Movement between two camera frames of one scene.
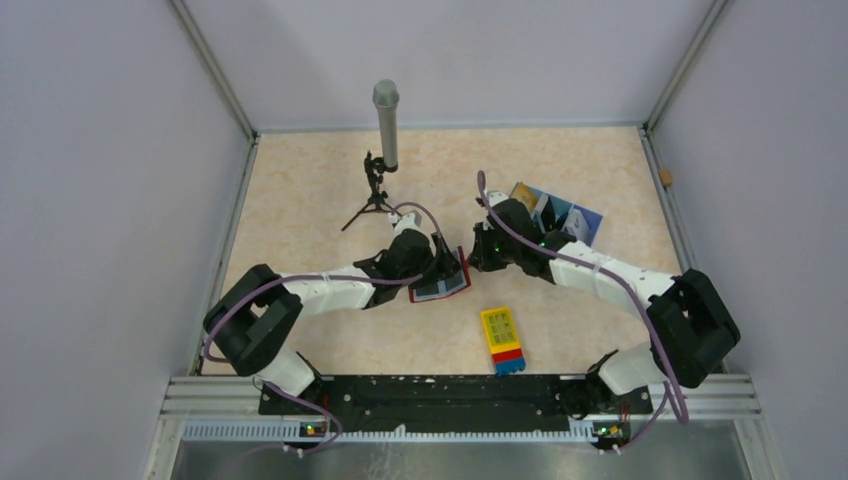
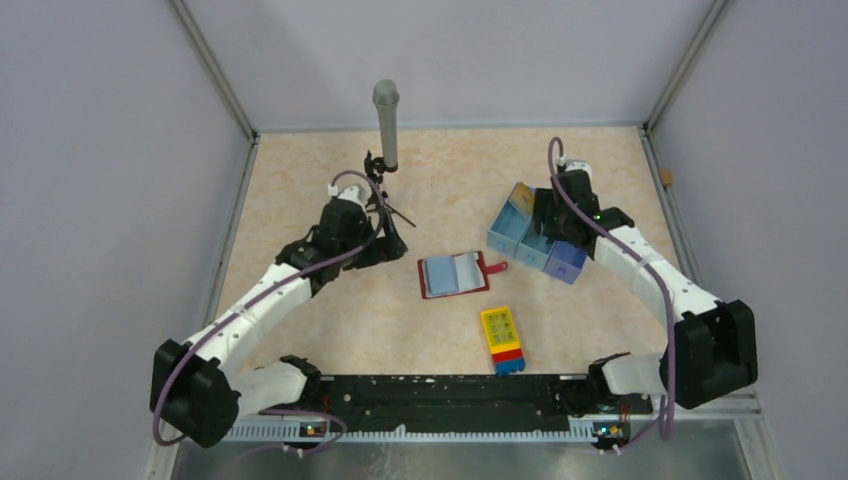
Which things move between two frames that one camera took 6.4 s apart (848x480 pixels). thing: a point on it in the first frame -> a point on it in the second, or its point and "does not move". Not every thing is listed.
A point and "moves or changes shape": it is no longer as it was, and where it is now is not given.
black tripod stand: (376, 166) does not move
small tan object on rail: (666, 177) does not move
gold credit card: (523, 193) does not move
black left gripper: (446, 267) -> (387, 247)
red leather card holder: (456, 282) moves or changes shape
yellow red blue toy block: (504, 342) does not move
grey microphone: (386, 94) does not move
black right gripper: (479, 257) -> (545, 203)
